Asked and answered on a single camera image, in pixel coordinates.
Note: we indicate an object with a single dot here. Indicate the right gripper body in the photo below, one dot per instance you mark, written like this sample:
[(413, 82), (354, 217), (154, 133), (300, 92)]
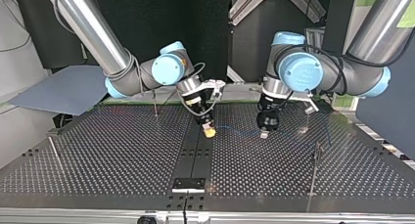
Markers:
[(199, 103)]

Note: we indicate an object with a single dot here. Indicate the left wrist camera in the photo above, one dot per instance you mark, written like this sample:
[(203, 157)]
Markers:
[(310, 105)]

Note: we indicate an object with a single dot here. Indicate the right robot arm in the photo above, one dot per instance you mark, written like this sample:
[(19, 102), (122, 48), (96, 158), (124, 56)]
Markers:
[(98, 31)]

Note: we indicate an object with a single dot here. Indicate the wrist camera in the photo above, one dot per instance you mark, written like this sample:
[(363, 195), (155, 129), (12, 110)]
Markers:
[(212, 85), (310, 105)]

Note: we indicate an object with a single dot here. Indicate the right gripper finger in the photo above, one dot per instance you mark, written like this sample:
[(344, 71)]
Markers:
[(209, 131)]

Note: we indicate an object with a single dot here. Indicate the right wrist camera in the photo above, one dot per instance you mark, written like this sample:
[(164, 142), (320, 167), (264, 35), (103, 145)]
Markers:
[(212, 85)]

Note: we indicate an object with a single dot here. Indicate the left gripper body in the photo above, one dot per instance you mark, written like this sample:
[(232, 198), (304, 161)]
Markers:
[(268, 119)]

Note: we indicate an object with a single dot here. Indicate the grey board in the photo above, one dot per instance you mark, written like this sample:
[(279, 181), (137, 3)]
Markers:
[(65, 90)]

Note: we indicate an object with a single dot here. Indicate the black panel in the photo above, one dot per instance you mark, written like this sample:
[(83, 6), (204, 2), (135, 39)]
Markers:
[(156, 22)]

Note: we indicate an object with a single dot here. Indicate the connector holder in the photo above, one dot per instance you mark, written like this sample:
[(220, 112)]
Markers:
[(188, 184)]

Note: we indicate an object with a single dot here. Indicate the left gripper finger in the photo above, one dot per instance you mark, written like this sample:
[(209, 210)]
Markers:
[(264, 134)]

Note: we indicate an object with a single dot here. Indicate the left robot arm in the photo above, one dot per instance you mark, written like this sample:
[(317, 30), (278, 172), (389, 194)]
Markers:
[(368, 41)]

